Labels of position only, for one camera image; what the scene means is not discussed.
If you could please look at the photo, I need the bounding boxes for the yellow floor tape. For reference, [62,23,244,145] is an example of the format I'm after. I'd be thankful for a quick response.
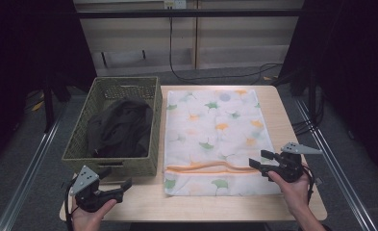
[30,99,45,113]

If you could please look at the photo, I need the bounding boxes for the black curtain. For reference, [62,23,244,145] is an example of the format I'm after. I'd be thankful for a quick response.
[277,0,378,181]
[0,0,98,174]

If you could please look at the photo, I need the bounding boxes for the black horizontal bar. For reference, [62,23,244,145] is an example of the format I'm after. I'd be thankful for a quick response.
[75,9,306,19]

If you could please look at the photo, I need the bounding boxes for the person's left hand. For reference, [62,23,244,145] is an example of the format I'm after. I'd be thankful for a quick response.
[70,198,118,231]

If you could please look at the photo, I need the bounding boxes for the green woven basket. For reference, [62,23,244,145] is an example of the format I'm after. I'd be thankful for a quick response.
[61,75,164,178]

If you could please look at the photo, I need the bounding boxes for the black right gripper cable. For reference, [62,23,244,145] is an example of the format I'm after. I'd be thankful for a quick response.
[301,164,316,206]

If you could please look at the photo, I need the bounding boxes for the dark grey cloth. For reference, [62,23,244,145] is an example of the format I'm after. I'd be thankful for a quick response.
[86,96,155,159]

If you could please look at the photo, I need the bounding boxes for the bundle of black floor cables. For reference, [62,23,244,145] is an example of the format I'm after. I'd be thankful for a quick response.
[291,92,326,137]

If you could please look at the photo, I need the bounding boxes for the person's right hand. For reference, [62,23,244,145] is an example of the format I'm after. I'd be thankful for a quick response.
[266,170,312,218]

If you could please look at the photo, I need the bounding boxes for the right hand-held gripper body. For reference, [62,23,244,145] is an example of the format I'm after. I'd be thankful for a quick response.
[272,141,324,184]

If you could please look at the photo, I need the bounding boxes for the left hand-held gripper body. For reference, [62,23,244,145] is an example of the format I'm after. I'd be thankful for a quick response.
[68,165,114,213]

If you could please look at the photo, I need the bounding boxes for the long black wall cable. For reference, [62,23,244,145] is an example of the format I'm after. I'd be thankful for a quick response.
[167,15,285,82]

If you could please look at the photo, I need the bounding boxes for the white leaf-print mesh laundry bag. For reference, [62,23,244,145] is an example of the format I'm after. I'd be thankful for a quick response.
[163,88,282,197]

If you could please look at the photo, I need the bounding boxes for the black metal stand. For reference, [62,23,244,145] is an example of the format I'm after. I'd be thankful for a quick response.
[41,75,57,134]
[306,68,318,124]

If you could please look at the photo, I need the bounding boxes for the light wooden cabinet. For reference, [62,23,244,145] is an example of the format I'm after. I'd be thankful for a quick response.
[72,0,306,77]

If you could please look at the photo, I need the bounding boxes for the aluminium floor rail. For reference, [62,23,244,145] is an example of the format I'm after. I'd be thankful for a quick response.
[292,95,378,231]
[0,105,67,231]

